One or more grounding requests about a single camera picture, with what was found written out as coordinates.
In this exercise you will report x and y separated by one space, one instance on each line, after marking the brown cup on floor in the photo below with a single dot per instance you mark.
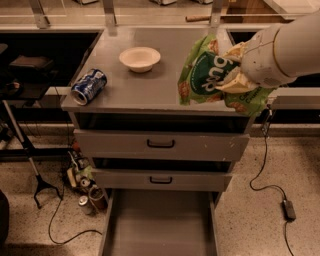
97 198

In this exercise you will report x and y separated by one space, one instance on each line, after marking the green rice chip bag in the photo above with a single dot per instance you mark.
204 68

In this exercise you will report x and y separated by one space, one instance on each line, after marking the grey top drawer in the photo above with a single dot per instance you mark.
161 145

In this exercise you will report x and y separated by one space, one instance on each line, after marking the black grabber tool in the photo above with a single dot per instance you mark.
28 148

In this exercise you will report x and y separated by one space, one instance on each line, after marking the grey drawer cabinet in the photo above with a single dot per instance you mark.
149 101

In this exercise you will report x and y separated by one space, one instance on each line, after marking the wooden stick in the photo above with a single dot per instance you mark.
197 18

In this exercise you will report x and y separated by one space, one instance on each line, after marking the grey middle drawer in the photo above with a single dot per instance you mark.
161 180

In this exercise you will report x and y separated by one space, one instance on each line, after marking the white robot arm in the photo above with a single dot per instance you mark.
297 46

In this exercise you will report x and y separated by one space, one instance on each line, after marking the silver can on floor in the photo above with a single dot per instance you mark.
85 205

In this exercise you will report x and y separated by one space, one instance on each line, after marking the small can on floor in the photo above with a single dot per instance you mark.
85 183

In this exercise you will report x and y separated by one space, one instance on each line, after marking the grey open bottom drawer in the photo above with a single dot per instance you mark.
159 223

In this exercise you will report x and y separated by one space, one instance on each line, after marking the black box on shelf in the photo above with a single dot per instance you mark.
39 63

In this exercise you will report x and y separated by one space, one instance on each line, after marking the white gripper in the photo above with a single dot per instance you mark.
261 60

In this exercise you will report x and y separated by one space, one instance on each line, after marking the blue soda can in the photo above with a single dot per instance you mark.
88 86

